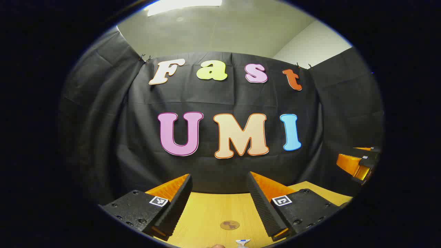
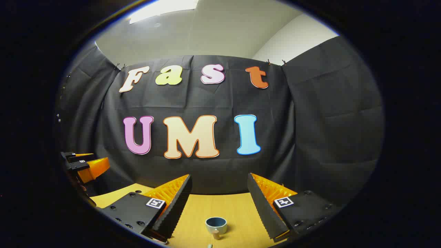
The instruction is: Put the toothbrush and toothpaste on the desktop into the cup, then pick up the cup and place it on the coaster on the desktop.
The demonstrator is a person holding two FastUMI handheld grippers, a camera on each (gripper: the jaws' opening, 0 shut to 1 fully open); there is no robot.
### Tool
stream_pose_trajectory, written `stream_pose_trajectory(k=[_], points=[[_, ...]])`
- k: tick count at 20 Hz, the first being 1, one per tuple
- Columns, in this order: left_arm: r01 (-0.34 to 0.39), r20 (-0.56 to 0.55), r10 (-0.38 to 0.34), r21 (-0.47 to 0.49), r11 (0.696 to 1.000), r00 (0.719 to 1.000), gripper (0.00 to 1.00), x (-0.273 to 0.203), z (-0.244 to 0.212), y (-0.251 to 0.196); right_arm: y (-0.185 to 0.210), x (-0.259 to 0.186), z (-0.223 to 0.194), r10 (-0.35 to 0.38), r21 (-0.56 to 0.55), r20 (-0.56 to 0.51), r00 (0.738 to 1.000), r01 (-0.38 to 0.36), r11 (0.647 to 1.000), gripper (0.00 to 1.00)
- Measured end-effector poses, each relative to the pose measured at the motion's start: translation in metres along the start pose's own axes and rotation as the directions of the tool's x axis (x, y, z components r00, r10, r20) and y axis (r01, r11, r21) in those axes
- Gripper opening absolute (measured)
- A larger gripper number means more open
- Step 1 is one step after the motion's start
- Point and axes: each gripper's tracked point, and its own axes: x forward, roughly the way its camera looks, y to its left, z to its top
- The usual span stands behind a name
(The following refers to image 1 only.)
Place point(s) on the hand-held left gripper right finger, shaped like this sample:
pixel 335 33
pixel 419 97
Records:
pixel 263 206

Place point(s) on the wooden desktop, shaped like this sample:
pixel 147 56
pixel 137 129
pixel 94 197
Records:
pixel 206 213

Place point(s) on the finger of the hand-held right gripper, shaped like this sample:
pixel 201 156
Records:
pixel 373 149
pixel 349 163

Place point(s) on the black backdrop cloth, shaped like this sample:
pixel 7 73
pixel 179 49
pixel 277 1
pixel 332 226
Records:
pixel 224 172

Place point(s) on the white toothpaste tube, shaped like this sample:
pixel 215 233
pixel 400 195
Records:
pixel 242 243

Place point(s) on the ceiling light panel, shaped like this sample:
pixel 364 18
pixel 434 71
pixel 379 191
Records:
pixel 182 5

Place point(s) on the round brown coaster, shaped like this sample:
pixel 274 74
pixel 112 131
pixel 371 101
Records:
pixel 229 225

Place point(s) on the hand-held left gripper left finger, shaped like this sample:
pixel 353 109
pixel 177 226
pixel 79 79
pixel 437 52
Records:
pixel 175 206

